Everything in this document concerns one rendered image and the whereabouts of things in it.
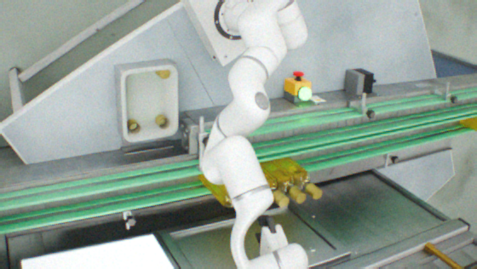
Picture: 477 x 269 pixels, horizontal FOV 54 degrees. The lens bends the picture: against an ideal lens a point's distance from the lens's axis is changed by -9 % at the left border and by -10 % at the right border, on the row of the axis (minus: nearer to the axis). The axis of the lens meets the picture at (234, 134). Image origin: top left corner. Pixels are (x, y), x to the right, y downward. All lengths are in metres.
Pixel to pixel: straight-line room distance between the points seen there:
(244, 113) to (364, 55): 0.98
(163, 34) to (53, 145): 0.48
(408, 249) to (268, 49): 0.74
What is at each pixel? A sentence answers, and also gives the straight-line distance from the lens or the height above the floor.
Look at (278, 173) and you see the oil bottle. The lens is 1.54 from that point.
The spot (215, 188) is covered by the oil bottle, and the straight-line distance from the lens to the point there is 1.48.
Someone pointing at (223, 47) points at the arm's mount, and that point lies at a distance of 1.55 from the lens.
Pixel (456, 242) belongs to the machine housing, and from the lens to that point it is 1.68.
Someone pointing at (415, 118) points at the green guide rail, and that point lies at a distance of 2.04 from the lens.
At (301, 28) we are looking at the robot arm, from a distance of 1.31.
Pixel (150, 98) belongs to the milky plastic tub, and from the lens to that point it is 1.57.
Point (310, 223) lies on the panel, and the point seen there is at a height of 1.14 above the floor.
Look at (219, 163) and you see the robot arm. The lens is 1.06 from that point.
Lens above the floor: 2.20
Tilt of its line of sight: 55 degrees down
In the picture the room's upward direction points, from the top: 129 degrees clockwise
